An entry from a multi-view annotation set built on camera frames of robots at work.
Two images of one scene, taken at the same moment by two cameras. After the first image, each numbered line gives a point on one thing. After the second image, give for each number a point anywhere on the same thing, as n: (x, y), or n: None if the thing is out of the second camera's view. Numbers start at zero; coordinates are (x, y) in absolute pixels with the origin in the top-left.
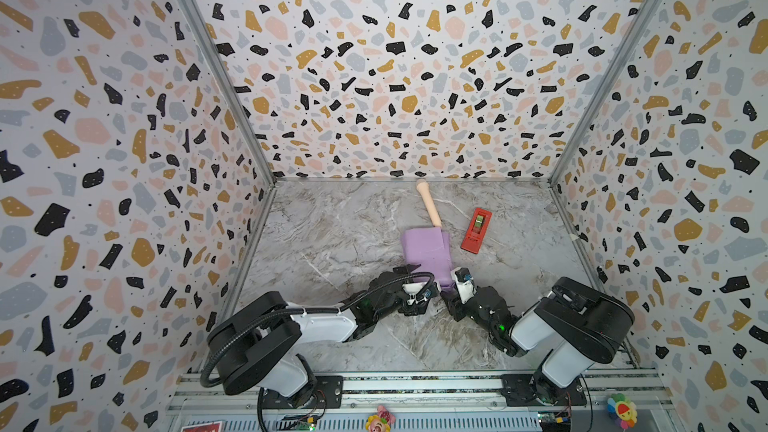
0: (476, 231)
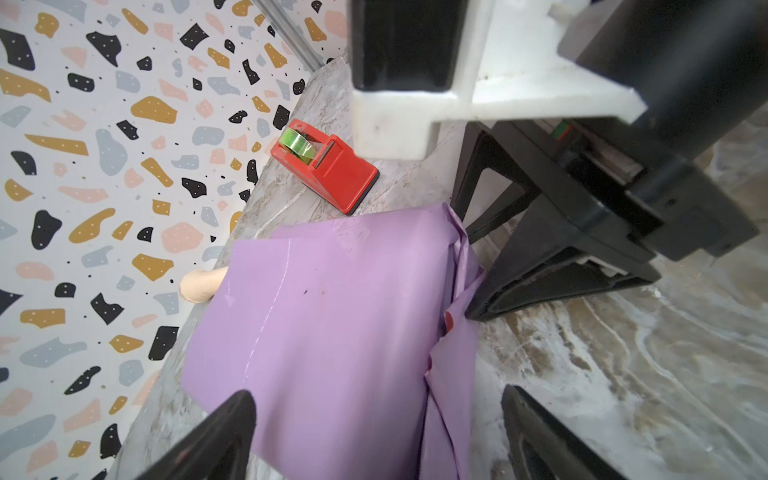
0: (329, 164)
